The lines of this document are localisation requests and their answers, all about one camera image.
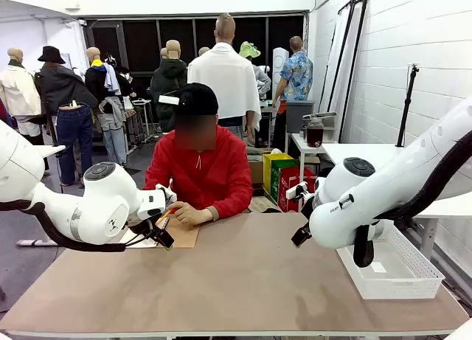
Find white tower fan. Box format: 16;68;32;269
272;47;290;85

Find black framed white panel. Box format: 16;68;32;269
319;0;356;114
336;0;369;144

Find white perforated plastic basket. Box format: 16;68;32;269
336;220;446;300

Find mannequin cream jacket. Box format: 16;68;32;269
0;47;42;138

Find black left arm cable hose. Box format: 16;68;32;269
0;201;128;253

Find glass jar dark liquid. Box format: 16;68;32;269
306;117;325;148

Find mannequin green hat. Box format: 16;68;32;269
238;41;272;97

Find mannequin dark green jacket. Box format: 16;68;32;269
150;39;188;133

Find white desk frame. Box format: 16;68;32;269
16;144;66;247

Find tall mannequin white cloth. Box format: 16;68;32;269
187;12;262;142

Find person in red hoodie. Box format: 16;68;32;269
142;82;254;221

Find mannequin black hat jeans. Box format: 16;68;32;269
35;45;99;188

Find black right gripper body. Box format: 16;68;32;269
300;196;315;229

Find person's left forearm red sleeve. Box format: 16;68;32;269
208;190;254;221

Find black cap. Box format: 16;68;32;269
173;82;219;116

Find brown spiral notebook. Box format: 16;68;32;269
117;214;201;249

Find brown cardboard box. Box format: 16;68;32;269
247;159;265;186

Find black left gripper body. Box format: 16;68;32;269
131;217;175;248

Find mannequin yellow scarf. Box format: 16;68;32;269
84;46;128;167

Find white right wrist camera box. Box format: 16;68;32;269
285;181;309;201

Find person's right forearm red sleeve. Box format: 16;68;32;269
142;167;174;192

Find person's left hand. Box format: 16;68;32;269
167;201;215;226

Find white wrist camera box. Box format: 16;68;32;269
154;183;178;205
285;181;309;201

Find small white table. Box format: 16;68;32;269
289;132;326;212

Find large white side table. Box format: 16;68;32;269
322;142;472;260

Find mannequin blue floral shirt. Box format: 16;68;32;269
271;35;314;153

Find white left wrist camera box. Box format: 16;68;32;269
154;183;178;205

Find grey cabinet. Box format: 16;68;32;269
285;100;314;134

